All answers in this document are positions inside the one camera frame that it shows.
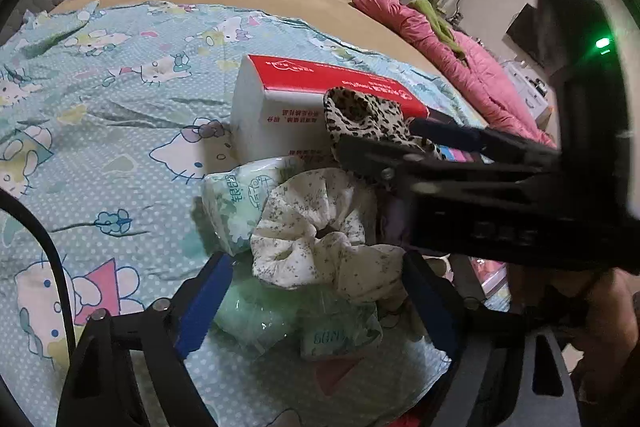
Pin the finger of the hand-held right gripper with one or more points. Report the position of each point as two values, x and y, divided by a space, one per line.
450 132
370 159

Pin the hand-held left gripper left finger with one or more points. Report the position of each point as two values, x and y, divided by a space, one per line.
200 307

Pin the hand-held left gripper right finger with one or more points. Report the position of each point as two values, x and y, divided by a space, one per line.
430 307

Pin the leopard print scrunchie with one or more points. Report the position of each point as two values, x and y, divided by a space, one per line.
360 112

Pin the pink box with dark rim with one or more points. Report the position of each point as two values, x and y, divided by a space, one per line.
492 279

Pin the white floral scrunchie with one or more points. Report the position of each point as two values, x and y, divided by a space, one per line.
300 227

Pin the person's right hand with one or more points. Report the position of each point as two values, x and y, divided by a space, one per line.
612 322

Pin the pink quilt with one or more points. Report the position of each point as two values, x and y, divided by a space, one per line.
480 67

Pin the white cabinet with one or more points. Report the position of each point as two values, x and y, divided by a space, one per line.
525 92

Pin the green tissue packet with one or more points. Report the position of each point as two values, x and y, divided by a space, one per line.
335 334
235 202

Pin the red and white tissue box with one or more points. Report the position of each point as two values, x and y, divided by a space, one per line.
280 107

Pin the green cloth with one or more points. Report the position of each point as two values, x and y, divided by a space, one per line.
440 22

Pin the black monitor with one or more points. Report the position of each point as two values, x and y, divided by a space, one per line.
525 32

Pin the printed cartoon cat blanket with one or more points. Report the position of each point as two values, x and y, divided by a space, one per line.
100 132

